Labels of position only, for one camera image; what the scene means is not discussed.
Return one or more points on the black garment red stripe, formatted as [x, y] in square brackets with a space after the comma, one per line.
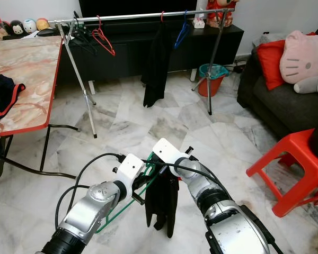
[161, 211]

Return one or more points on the green plastic hanger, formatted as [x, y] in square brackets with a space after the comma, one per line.
[116, 215]

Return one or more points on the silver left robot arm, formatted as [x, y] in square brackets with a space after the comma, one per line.
[85, 211]

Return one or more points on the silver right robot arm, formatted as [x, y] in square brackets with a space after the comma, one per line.
[233, 227]

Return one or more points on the blue plastic hanger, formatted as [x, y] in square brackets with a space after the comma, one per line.
[182, 33]

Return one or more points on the red plastic hanger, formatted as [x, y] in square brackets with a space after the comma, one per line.
[162, 17]
[99, 30]

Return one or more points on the black plastic hanger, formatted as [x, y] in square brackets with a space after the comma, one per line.
[78, 26]

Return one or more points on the red bin teal liner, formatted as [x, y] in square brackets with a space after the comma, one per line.
[211, 83]

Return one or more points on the black TV console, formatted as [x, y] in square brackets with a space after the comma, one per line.
[127, 55]

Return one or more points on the red plastic stool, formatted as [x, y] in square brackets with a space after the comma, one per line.
[286, 159]

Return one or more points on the dark brown sofa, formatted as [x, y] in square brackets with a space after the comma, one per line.
[275, 106]

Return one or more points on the small white pink box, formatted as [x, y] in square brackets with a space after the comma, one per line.
[198, 23]

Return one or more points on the silver clothes rack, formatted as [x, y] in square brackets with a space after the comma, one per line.
[127, 16]

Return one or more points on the black television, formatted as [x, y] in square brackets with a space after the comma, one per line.
[138, 6]

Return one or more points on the red Buddha figurine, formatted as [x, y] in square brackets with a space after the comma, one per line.
[220, 13]

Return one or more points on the navy shirt red trim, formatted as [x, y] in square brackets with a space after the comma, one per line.
[2, 95]

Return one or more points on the grey Totoro plush open eyes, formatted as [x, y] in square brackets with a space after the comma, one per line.
[312, 84]

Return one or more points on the red-edged marble folding table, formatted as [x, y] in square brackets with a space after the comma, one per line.
[21, 63]

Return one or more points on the pink cat face cushion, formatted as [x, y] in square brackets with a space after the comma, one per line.
[305, 58]

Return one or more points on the orange round plush toy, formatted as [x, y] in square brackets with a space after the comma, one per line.
[43, 24]

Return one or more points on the white round plush toy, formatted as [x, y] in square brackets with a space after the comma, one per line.
[29, 26]

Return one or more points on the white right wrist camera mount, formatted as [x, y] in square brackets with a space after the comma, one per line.
[167, 151]

